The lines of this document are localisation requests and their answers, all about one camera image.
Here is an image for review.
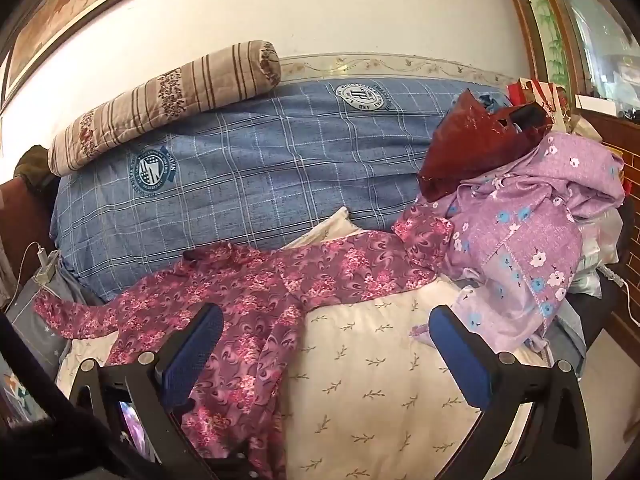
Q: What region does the blue plaid quilt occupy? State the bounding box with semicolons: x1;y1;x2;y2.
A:
50;77;511;303

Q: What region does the dark red plastic bag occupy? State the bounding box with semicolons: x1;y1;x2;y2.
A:
417;89;553;202

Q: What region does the grey cloth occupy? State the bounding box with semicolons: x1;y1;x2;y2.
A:
542;305;588;376

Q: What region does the grey printed pillow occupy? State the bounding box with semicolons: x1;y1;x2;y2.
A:
5;260;106;376

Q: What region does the white box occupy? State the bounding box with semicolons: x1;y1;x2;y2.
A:
575;94;621;115

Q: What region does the olive green cloth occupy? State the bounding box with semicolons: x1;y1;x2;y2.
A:
14;145;63;196

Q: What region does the red gift bag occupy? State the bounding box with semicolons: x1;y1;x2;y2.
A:
507;79;571;131

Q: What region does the striped beige bolster pillow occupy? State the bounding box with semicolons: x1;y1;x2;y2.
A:
47;40;283;177

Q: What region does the framed wall picture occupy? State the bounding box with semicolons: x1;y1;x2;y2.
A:
0;0;201;111

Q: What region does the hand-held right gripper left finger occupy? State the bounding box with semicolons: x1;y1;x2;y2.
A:
67;302;251;480

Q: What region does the pink floral shirt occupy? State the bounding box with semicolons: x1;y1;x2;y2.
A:
34;205;453;480

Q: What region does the white charger with cable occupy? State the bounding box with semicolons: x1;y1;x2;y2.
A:
10;242;61;306

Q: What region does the blue cloth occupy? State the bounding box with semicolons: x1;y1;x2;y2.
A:
477;92;511;112

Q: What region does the wooden framed window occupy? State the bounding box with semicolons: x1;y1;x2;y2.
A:
497;0;640;121

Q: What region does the white power strip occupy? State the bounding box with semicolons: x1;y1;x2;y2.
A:
597;262;632;293

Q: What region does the purple floral garment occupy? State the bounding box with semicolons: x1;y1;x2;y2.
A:
410;132;626;356

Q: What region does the pale cloth bundle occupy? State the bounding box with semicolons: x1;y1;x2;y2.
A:
570;205;623;296

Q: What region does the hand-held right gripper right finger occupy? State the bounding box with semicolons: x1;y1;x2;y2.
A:
429;305;593;480

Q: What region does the brown wooden headboard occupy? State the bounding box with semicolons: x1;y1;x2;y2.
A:
0;175;61;306

